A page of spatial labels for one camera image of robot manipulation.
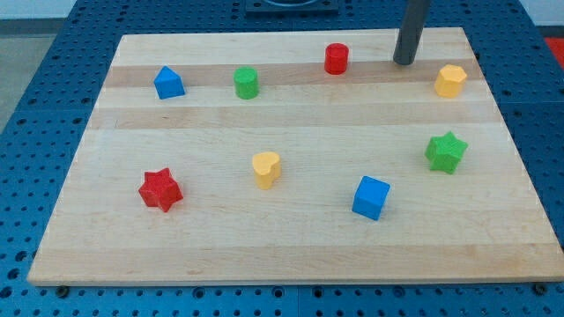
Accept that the yellow hexagon block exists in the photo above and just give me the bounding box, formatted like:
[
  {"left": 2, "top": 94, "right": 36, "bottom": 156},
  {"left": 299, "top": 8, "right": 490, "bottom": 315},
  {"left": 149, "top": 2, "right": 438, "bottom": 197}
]
[{"left": 434, "top": 64, "right": 467, "bottom": 98}]

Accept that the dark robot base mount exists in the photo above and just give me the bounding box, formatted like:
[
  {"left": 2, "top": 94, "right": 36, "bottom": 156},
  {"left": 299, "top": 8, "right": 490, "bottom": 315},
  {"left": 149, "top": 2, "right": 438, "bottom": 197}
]
[{"left": 244, "top": 0, "right": 340, "bottom": 15}]

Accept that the blue pentagon block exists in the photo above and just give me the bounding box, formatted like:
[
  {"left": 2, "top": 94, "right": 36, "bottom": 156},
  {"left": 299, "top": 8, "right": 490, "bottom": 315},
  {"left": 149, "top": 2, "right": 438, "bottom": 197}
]
[{"left": 153, "top": 66, "right": 185, "bottom": 100}]

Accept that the green cylinder block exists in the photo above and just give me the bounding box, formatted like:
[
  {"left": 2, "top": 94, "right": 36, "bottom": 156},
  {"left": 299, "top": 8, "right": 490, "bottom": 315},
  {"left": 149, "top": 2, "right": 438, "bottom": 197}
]
[{"left": 234, "top": 66, "right": 259, "bottom": 100}]

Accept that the red star block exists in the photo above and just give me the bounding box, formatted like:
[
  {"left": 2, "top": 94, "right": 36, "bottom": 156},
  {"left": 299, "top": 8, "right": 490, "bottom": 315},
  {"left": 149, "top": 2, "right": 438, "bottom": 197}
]
[{"left": 138, "top": 167, "right": 183, "bottom": 213}]

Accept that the green star block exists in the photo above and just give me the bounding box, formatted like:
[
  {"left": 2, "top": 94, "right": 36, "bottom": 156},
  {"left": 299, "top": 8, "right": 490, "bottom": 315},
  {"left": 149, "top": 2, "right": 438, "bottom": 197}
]
[{"left": 425, "top": 131, "right": 468, "bottom": 174}]

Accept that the light wooden board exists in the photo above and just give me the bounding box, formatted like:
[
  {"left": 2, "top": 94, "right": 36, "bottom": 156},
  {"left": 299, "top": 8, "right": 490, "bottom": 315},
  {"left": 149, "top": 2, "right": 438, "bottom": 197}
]
[{"left": 27, "top": 27, "right": 563, "bottom": 286}]

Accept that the grey cylindrical robot arm rod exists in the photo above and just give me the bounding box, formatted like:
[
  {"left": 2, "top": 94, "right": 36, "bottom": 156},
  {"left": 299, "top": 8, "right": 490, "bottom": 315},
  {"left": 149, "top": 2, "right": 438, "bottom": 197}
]
[{"left": 393, "top": 0, "right": 431, "bottom": 66}]

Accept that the red cylinder block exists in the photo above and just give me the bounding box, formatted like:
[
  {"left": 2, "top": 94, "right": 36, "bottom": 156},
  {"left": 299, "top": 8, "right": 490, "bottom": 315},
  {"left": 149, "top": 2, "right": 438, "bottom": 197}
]
[{"left": 324, "top": 42, "right": 349, "bottom": 75}]

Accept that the blue cube block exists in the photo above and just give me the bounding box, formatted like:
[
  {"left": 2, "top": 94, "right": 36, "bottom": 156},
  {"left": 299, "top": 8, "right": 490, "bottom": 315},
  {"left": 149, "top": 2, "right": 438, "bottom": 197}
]
[{"left": 352, "top": 176, "right": 390, "bottom": 221}]

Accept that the yellow heart block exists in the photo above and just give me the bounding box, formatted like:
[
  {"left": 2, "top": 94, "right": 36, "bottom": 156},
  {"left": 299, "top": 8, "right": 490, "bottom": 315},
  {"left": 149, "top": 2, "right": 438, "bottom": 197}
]
[{"left": 252, "top": 151, "right": 282, "bottom": 190}]

